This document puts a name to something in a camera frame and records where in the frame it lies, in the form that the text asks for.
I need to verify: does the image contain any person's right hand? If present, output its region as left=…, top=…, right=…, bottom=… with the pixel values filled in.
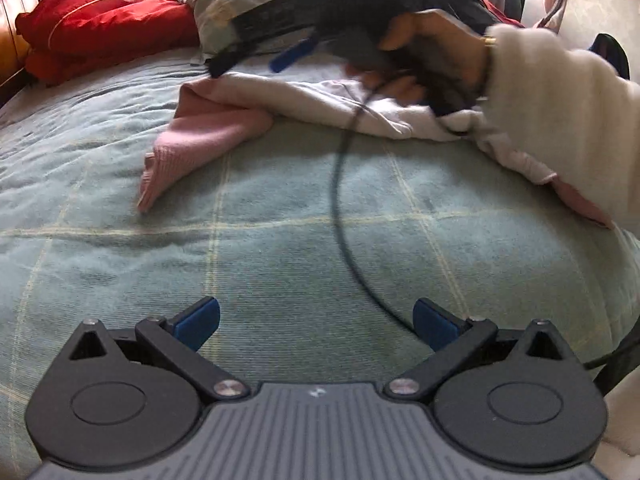
left=347, top=9, right=490, bottom=107

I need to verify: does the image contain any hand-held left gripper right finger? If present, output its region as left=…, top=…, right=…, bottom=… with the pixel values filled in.
left=382, top=297, right=569, bottom=404

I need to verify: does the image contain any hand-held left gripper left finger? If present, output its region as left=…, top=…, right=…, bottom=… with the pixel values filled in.
left=69, top=296, right=251, bottom=402

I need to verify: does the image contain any pink and white sweater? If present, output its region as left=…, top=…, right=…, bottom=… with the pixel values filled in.
left=137, top=72, right=613, bottom=228

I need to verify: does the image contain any red folded quilt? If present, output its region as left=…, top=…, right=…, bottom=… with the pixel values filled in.
left=15, top=0, right=201, bottom=86

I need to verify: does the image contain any wooden headboard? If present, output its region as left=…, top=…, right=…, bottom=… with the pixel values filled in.
left=0, top=0, right=51, bottom=106

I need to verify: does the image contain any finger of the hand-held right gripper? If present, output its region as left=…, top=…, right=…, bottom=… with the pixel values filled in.
left=207, top=42, right=266, bottom=79
left=269, top=32, right=321, bottom=73

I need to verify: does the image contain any black cable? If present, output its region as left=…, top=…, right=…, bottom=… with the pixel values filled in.
left=330, top=72, right=633, bottom=368

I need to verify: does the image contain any dark teal jacket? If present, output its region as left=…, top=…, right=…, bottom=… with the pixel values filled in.
left=590, top=32, right=631, bottom=81

